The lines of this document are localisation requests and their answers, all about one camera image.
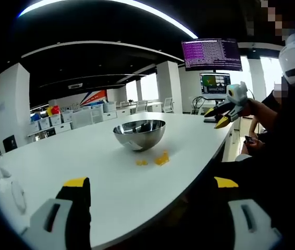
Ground person in black clothing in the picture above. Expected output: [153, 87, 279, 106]
[183, 88, 295, 250]

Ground black chair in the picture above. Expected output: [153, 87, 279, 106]
[2, 134, 17, 154]

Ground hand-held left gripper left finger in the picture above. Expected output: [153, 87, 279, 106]
[21, 177, 92, 250]

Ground row of white storage bins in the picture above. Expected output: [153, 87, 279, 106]
[27, 101, 118, 133]

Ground long ceiling light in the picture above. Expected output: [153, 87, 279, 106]
[17, 0, 199, 40]

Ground stainless steel bowl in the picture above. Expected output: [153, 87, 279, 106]
[113, 119, 167, 153]

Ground white table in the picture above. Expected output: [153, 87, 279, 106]
[0, 111, 236, 249]

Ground yellow and red toy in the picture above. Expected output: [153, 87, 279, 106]
[45, 104, 60, 117]

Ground white office chair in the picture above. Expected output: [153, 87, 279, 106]
[135, 101, 149, 114]
[162, 97, 175, 114]

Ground large monitor with purple screen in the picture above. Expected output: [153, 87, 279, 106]
[181, 38, 243, 72]

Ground striped wall banner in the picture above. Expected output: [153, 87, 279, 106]
[79, 89, 108, 106]

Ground small white object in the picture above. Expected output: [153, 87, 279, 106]
[0, 167, 12, 180]

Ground white ring-shaped cable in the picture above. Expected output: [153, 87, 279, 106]
[9, 180, 28, 215]

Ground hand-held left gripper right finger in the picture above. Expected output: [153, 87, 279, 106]
[213, 176, 284, 250]

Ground small computer monitor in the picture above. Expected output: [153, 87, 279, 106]
[199, 72, 232, 100]

